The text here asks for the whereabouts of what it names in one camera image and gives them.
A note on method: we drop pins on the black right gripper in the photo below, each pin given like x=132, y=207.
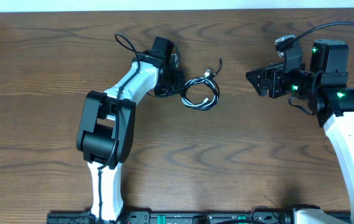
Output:
x=275, y=74

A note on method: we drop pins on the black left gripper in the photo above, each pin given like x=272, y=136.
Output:
x=180, y=77

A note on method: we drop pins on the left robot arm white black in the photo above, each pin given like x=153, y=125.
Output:
x=106, y=130

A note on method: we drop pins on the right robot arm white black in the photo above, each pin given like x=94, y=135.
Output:
x=324, y=87

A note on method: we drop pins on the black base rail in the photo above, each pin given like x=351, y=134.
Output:
x=262, y=215

